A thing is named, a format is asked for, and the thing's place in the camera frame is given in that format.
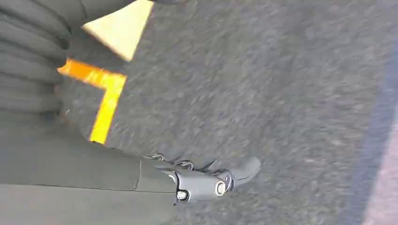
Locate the yellow tape corner marker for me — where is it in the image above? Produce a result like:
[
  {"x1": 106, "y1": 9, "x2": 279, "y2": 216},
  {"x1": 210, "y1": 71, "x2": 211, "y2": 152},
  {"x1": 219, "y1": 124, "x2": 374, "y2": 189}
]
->
[{"x1": 57, "y1": 58, "x2": 128, "y2": 145}]

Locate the ribbed grey right arm sleeve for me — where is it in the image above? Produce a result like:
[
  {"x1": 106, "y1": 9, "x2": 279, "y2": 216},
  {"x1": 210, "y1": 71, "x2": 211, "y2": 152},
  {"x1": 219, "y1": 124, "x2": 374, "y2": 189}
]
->
[{"x1": 0, "y1": 0, "x2": 138, "y2": 123}]

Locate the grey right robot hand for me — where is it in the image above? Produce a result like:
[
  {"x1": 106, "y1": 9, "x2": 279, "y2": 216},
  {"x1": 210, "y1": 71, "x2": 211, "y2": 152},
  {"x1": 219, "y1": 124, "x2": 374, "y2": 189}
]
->
[{"x1": 0, "y1": 118, "x2": 262, "y2": 225}]

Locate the pale yellow tape patch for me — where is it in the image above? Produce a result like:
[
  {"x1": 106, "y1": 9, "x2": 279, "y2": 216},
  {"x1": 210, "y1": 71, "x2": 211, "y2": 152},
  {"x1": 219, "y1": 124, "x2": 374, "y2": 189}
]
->
[{"x1": 82, "y1": 0, "x2": 155, "y2": 62}]

